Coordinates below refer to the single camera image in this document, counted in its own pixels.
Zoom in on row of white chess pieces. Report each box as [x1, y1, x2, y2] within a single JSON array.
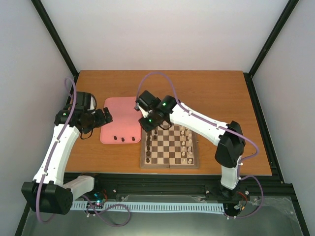
[[180, 126, 194, 165]]

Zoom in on black aluminium frame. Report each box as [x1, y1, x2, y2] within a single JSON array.
[[14, 0, 315, 236]]

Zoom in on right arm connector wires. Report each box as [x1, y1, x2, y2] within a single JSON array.
[[233, 190, 251, 211]]

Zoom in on light blue cable duct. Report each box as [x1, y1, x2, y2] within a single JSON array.
[[70, 201, 224, 214]]

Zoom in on wooden chess board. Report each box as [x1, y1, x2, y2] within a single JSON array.
[[140, 124, 199, 169]]

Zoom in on pink plastic tray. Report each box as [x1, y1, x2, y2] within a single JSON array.
[[100, 97, 142, 145]]

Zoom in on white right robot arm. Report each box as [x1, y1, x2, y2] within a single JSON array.
[[135, 90, 246, 191]]

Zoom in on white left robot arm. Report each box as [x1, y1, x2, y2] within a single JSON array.
[[21, 92, 112, 215]]

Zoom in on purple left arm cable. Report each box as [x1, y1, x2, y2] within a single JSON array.
[[35, 77, 77, 223]]

